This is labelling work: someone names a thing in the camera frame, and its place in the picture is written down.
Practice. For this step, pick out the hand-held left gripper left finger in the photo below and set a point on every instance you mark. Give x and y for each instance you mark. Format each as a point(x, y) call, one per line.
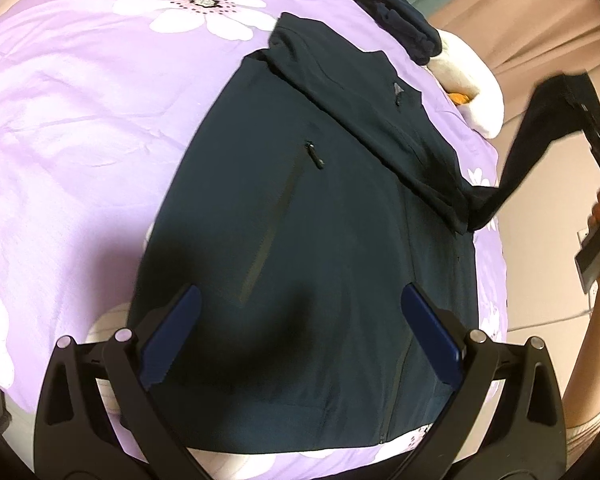
point(172, 330)

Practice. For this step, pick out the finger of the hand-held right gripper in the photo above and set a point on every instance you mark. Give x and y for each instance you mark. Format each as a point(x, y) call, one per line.
point(580, 91)

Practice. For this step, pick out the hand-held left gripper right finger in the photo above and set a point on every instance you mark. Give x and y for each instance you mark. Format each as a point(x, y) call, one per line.
point(430, 330)

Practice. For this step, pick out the dark teal zip jacket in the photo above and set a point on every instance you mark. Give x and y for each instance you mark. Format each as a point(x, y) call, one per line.
point(305, 220)

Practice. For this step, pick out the beige curtain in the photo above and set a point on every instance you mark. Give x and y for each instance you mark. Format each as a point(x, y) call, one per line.
point(525, 30)

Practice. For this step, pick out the white plush toy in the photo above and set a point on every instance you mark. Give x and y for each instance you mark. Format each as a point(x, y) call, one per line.
point(472, 80)

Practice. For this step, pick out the person's leg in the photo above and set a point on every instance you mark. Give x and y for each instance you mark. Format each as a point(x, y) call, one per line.
point(592, 375)

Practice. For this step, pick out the folded navy garment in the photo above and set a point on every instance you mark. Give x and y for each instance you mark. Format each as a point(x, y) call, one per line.
point(400, 15)

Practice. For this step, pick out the purple floral bedsheet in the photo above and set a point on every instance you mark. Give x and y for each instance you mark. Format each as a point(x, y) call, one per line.
point(80, 125)

